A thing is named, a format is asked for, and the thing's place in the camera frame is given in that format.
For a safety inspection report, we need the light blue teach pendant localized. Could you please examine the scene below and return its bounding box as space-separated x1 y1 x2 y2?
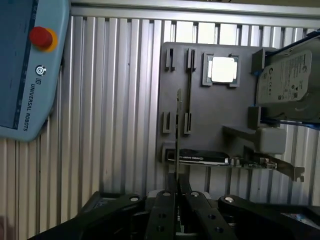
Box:
0 0 72 144

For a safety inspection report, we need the silver hard disk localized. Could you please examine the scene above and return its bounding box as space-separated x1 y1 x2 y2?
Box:
254 34 320 123

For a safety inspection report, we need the silver CPU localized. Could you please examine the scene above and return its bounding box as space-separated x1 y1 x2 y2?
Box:
210 56 239 83

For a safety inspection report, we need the white plastic block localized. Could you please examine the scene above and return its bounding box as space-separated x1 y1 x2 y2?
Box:
254 127 287 154

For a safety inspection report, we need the aluminium frame rail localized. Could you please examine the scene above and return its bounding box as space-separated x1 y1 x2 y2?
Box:
70 0 320 29

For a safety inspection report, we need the blue wire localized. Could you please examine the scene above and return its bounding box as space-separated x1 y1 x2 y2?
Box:
259 118 320 129

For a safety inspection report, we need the red emergency stop button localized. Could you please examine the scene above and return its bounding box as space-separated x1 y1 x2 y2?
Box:
28 26 59 53

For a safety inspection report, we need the black graphics card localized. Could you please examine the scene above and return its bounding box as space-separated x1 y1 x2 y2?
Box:
165 148 306 182

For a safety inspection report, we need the grey parts rack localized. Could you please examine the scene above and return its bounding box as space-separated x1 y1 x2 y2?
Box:
156 41 288 173

